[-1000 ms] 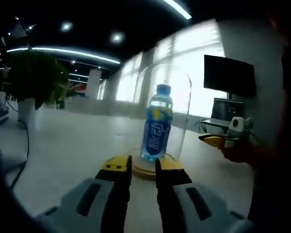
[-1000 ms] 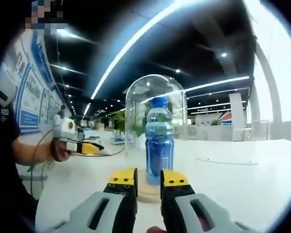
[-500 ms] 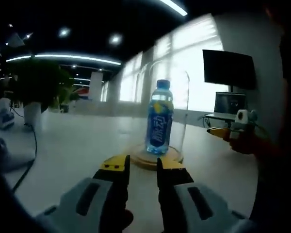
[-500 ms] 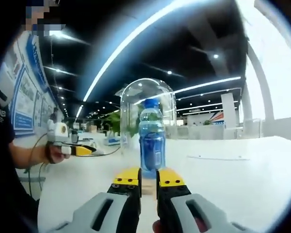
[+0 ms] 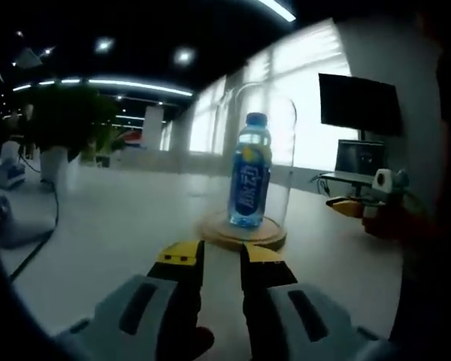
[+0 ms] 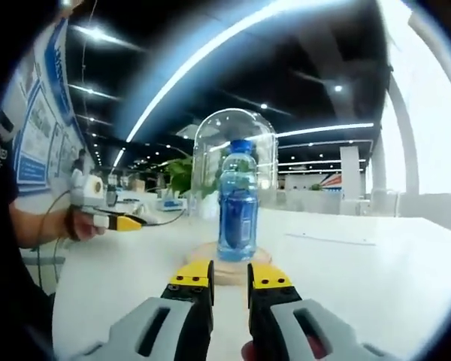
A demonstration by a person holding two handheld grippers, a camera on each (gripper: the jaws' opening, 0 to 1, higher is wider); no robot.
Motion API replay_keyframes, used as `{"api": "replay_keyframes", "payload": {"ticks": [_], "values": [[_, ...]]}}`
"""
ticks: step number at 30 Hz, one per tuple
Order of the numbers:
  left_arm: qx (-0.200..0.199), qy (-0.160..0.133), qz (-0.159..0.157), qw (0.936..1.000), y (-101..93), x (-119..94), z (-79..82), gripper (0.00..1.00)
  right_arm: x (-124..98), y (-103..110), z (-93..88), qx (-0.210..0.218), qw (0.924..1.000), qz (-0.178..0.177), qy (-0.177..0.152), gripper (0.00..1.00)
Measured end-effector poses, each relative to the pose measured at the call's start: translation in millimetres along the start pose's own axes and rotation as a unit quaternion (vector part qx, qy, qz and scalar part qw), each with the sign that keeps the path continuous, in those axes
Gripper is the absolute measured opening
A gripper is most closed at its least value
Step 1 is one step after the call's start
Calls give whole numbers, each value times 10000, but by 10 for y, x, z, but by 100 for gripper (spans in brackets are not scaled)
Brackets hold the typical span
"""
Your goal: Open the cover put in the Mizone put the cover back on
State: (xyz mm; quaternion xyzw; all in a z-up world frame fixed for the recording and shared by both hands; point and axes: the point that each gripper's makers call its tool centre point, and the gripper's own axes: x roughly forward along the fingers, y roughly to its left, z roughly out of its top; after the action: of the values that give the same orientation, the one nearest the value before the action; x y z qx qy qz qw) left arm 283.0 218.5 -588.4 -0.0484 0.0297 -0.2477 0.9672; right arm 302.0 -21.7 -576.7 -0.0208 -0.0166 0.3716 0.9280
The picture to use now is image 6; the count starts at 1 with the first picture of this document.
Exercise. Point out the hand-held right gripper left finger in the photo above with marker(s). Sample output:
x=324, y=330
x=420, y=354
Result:
x=161, y=327

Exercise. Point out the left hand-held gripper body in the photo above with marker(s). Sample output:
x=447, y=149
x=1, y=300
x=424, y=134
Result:
x=88, y=192

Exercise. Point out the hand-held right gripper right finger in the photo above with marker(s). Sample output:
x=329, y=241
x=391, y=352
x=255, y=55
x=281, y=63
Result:
x=297, y=323

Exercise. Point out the clear glass dome cover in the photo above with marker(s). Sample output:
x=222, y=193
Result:
x=210, y=150

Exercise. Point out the blue drink bottle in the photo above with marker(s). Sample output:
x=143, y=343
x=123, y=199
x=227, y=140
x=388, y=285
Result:
x=237, y=210

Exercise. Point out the person's left hand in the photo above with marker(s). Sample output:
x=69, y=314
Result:
x=88, y=229

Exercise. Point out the person's right hand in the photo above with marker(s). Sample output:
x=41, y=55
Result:
x=252, y=351

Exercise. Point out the blue white box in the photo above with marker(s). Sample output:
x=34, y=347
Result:
x=172, y=204

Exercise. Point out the green leafy plant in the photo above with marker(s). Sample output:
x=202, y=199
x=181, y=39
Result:
x=180, y=173

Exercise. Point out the white plant pot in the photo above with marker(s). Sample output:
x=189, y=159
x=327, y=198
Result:
x=204, y=205

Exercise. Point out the round wooden base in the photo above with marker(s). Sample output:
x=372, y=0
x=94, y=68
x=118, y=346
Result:
x=263, y=259

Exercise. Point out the ceiling air conditioner vent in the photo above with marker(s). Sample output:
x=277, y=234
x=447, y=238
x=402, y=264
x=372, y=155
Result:
x=186, y=131

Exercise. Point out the white chest device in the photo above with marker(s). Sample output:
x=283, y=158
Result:
x=3, y=124

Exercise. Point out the person's dark shirt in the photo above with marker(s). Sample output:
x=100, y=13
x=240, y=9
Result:
x=3, y=282

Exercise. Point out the small green plant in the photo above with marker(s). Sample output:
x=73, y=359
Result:
x=316, y=186

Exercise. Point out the white office chair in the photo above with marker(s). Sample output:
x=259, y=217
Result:
x=385, y=203

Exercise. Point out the blue white wall poster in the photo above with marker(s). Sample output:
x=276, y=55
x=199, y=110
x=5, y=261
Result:
x=45, y=113

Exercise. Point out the red blue wall banner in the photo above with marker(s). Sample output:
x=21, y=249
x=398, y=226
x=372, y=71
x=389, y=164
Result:
x=331, y=179

